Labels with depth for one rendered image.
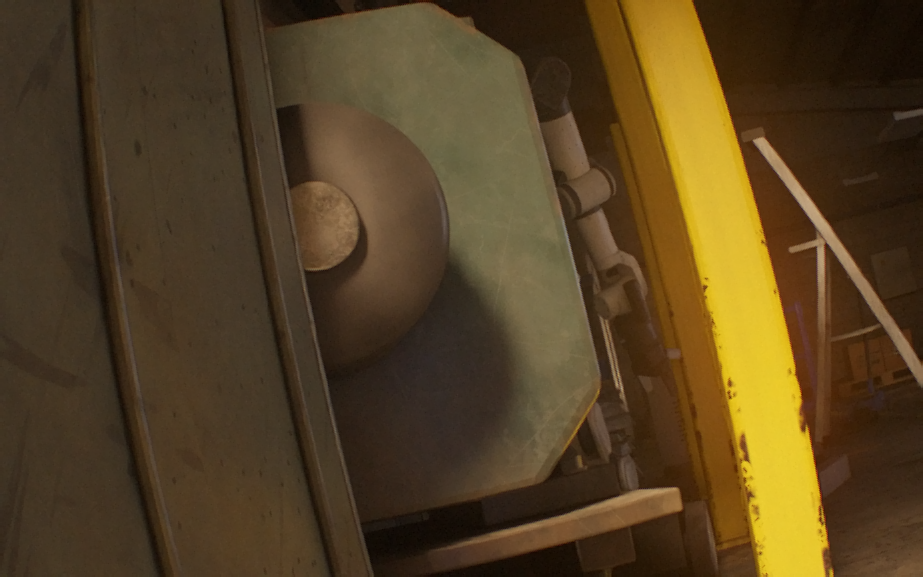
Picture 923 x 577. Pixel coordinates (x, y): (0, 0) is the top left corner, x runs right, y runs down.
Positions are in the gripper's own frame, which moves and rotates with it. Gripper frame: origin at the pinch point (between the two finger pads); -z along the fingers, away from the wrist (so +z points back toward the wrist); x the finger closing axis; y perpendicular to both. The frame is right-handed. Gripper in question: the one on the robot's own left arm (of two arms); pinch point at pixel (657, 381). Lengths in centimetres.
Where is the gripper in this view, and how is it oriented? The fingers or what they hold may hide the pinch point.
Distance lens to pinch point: 266.0
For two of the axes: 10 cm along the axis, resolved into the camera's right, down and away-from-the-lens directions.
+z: -4.1, -8.8, -2.2
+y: 8.0, -4.7, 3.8
